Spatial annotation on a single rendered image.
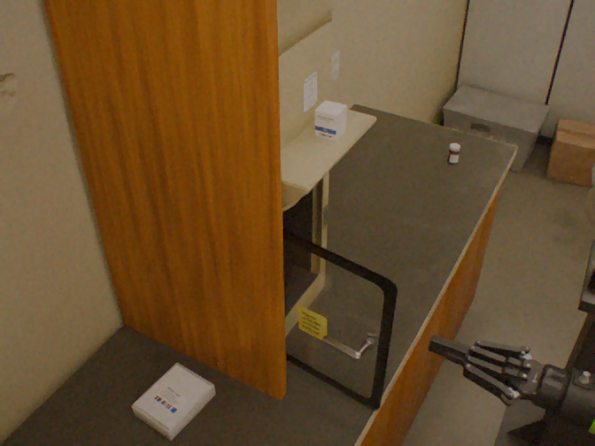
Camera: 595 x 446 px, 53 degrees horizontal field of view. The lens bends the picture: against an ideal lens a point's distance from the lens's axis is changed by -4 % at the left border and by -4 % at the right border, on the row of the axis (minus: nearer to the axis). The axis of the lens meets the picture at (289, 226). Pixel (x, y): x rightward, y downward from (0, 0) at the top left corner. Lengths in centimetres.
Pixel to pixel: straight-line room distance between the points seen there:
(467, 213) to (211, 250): 106
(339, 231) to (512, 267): 161
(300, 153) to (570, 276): 240
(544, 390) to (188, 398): 79
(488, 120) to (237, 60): 310
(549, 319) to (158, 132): 238
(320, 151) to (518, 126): 281
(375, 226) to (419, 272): 24
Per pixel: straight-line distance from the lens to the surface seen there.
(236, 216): 117
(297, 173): 120
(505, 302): 320
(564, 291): 336
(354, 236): 195
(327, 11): 133
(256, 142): 105
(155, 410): 149
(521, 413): 276
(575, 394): 111
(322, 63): 135
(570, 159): 408
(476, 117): 401
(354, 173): 223
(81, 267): 157
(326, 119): 128
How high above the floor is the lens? 218
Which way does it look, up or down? 39 degrees down
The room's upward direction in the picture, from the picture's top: 1 degrees counter-clockwise
